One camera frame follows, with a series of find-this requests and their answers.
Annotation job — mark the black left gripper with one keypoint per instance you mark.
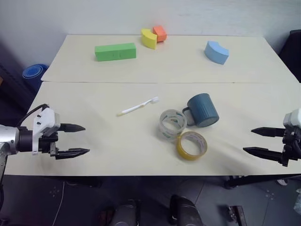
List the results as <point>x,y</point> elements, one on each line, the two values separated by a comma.
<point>45,144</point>

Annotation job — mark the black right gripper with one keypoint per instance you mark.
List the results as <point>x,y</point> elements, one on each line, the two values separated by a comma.
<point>290,150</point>

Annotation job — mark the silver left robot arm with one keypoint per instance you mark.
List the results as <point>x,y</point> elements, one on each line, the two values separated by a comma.
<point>9,139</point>

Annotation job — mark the clear plastic bag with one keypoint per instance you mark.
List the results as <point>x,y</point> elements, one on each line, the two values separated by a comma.
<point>298,200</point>

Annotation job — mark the dark teal ribbed cup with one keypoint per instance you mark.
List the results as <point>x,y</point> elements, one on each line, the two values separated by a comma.
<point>203,110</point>

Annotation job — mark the white toothbrush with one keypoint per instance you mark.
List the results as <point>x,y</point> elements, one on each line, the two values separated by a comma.
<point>137,107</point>

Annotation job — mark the blue rolled mat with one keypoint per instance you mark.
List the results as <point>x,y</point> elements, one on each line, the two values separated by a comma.
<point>34,74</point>

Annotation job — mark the brown floor object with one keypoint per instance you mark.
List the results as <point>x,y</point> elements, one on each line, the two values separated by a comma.
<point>236,215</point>

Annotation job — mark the yellow tape roll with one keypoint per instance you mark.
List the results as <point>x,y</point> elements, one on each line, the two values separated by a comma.
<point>185,153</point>

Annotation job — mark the dark rounded shape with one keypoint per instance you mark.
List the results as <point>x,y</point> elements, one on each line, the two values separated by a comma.
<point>128,214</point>
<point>184,212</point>

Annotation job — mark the clear tape roll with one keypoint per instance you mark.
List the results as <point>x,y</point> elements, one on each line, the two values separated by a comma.
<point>165,134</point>

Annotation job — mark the green foam block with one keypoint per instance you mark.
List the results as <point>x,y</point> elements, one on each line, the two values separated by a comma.
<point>115,53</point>

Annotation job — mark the light blue curved foam block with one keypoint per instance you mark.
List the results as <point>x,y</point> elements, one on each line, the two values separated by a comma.
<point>216,53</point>

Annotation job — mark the yellow curved foam block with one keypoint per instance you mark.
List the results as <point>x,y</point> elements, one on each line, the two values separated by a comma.
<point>149,40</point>

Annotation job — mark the orange foam block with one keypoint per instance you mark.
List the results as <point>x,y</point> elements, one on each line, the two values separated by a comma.
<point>161,33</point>

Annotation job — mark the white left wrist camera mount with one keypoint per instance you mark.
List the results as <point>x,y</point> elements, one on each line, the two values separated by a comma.
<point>44,117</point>

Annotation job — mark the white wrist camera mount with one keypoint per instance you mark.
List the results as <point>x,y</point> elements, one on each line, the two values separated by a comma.
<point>44,117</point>
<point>292,117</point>

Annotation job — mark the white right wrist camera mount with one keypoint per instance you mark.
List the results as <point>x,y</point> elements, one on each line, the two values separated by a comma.
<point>292,117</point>

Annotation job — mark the black table frame bar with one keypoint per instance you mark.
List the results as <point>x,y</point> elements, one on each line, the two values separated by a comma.
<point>258,180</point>

